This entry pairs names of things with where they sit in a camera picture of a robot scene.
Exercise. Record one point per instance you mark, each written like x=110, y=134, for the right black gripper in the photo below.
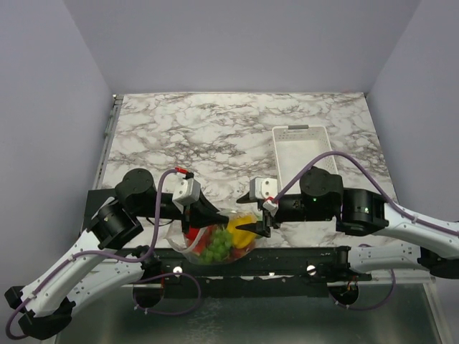
x=259, y=228

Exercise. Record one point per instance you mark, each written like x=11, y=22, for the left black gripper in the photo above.
x=203, y=213

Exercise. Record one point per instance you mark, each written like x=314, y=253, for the red watermelon slice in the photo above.
x=204, y=240

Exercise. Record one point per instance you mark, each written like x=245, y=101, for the yellow bell pepper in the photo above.
x=242, y=238

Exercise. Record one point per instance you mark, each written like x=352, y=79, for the clear zip top bag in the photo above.
x=177, y=241

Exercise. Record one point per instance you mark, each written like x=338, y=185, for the green grape bunch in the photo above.
x=218, y=249

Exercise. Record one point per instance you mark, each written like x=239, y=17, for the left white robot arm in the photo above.
x=116, y=248

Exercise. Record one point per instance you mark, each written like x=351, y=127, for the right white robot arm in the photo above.
x=422, y=242

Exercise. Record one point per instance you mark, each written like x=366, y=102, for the white plastic basket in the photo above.
x=295, y=146

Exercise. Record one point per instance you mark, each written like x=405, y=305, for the metal table edge strip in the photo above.
x=108, y=136

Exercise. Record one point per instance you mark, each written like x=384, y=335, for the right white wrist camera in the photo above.
x=264, y=190

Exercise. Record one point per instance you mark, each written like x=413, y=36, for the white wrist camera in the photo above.
x=264, y=190
x=187, y=191

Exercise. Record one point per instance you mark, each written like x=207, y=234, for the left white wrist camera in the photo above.
x=187, y=191

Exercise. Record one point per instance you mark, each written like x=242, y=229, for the black mounting rail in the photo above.
x=264, y=272

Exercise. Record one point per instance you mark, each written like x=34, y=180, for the aluminium extrusion rail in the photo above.
x=402, y=276

